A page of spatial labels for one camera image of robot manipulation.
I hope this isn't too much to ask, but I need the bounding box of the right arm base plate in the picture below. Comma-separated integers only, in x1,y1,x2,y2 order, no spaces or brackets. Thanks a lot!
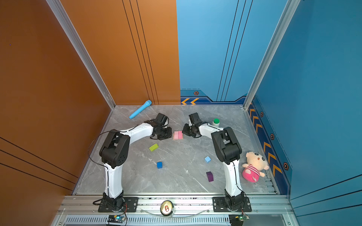
212,197,252,212

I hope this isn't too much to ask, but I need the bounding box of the purple block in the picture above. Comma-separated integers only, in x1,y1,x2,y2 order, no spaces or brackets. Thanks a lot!
206,171,214,182

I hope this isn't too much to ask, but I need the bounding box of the light blue cube block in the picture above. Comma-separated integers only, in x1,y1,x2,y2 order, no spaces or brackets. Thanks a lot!
205,156,211,163

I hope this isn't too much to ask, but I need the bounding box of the dark blue cube block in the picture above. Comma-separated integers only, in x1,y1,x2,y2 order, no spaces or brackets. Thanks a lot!
156,162,163,169

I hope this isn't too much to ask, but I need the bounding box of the aluminium front rail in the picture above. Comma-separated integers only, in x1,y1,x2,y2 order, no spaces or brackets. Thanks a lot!
51,194,299,226

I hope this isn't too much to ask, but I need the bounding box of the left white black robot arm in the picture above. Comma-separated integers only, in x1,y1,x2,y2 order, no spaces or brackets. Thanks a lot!
98,113,172,212

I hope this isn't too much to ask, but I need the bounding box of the blue toy microphone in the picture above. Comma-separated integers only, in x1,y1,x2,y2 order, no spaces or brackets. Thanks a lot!
129,100,152,119

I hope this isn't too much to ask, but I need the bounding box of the pink plush doll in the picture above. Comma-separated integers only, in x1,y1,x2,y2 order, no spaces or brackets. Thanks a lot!
242,152,270,183

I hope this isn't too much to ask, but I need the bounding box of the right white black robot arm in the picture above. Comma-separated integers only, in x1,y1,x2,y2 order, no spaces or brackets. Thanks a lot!
183,113,247,211

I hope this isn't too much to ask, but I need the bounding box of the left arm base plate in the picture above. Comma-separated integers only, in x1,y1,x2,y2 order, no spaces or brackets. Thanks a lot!
98,197,139,214

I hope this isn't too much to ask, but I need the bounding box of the right circuit board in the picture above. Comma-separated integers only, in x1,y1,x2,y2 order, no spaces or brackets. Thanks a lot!
235,214,250,221

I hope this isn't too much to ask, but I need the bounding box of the white bottle green cap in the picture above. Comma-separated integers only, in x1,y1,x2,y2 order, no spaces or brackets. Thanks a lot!
212,118,220,127

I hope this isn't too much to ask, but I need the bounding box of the round emergency button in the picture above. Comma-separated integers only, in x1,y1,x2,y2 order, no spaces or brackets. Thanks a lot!
160,200,174,217

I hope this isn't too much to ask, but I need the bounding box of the left green circuit board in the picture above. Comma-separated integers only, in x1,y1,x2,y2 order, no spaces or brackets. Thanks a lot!
107,215,127,225

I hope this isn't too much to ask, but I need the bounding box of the light pink block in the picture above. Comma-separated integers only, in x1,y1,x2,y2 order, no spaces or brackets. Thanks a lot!
173,131,179,140

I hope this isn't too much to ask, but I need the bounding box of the lime green block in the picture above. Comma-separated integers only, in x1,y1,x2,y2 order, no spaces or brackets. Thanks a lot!
149,144,159,152

